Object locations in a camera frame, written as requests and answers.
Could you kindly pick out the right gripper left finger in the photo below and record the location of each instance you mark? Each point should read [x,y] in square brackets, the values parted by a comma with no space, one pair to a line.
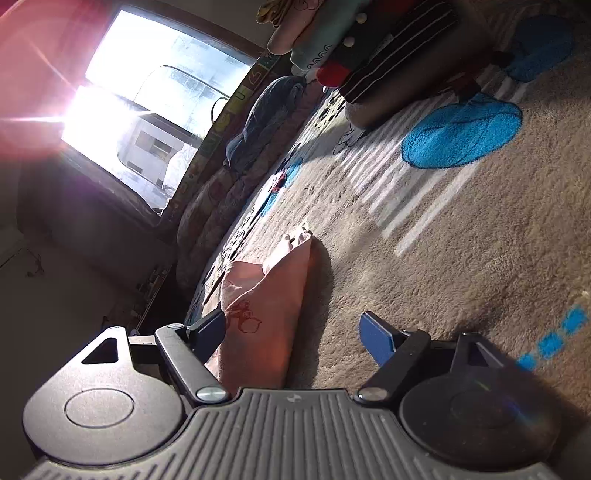
[165,367]

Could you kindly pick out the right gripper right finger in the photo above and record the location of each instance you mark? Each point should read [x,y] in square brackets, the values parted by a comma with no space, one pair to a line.
[407,358]

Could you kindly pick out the pink patterned baby garment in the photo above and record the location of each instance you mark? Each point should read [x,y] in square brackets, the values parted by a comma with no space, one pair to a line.
[262,304]

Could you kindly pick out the Mickey Mouse plush blanket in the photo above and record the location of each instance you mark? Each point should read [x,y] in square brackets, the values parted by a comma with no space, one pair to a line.
[451,217]

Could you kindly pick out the dark teal folded blanket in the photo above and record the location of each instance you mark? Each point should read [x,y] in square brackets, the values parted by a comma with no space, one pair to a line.
[271,109]

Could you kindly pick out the red folded garment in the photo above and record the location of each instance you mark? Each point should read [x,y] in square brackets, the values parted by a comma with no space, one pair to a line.
[332,74]

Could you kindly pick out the beige folded garment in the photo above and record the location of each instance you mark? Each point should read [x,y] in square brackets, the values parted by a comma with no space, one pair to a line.
[463,51]

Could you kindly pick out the black striped folded garment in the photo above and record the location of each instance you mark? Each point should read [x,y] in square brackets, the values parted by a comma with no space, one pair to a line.
[396,33]

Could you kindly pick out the pink folded garment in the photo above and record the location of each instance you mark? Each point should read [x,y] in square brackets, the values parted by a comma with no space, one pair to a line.
[292,26]

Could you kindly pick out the teal folded garment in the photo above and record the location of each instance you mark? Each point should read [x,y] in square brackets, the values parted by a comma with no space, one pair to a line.
[328,26]

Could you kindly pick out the yellow folded garment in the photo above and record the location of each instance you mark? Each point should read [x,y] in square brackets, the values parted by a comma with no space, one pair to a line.
[274,11]

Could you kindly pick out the colourful bed bumper rail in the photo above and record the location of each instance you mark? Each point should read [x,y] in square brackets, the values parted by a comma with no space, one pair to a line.
[211,151]

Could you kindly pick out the window frame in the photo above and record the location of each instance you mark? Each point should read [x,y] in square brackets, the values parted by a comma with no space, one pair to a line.
[150,94]

